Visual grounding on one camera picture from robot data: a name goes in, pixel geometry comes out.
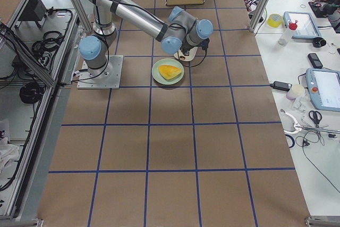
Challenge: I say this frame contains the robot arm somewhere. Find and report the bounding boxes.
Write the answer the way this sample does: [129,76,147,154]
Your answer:
[89,0,213,54]

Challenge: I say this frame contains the toast slice on plate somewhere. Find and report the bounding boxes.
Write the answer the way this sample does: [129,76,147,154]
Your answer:
[158,65,182,80]

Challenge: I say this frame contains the green plate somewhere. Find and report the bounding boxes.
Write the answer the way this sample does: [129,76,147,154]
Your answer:
[151,58,184,85]

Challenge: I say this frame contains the black power adapter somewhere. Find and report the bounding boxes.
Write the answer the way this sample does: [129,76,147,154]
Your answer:
[270,81,292,91]

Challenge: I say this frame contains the white cup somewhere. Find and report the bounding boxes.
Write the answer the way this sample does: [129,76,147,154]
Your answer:
[286,84,305,100]

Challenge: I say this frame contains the white squeeze bottle red cap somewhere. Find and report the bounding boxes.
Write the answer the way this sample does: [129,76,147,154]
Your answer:
[278,21,298,46]

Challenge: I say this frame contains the yellow tape roll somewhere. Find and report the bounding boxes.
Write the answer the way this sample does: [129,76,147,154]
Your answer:
[267,13,283,28]

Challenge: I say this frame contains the black scissors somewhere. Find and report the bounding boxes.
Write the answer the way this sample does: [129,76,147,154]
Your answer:
[308,110,322,128]

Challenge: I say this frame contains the black phone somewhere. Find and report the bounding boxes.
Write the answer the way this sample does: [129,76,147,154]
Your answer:
[308,53,323,69]

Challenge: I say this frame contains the teach pendant upper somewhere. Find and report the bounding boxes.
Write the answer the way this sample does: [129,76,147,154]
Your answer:
[283,11,321,39]

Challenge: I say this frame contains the teach pendant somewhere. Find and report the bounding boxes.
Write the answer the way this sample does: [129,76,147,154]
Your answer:
[283,11,321,39]
[305,68,339,112]

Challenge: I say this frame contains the teach pendant lower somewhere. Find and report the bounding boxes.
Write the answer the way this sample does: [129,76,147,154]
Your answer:
[305,68,339,112]

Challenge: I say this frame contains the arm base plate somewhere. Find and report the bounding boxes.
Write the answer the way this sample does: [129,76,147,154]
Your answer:
[76,55,124,89]

